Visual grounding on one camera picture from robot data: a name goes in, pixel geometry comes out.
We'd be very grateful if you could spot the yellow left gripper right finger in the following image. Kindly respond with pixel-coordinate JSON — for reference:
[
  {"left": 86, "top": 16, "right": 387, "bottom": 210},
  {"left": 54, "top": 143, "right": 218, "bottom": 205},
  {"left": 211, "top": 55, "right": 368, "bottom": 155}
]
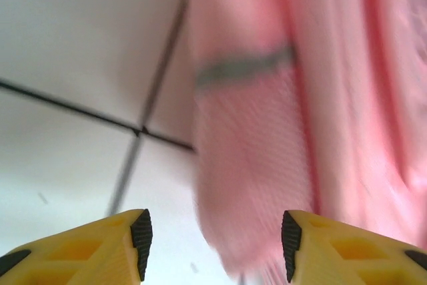
[{"left": 282, "top": 210, "right": 427, "bottom": 285}]

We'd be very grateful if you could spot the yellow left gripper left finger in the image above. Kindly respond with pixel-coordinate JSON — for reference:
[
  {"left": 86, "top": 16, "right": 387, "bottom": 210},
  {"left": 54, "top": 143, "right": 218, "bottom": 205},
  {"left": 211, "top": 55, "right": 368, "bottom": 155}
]
[{"left": 0, "top": 209, "right": 153, "bottom": 285}]

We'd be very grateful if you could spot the pink student backpack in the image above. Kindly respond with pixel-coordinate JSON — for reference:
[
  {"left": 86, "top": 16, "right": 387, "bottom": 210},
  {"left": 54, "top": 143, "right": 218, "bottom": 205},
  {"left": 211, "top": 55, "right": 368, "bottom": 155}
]
[{"left": 185, "top": 0, "right": 427, "bottom": 285}]

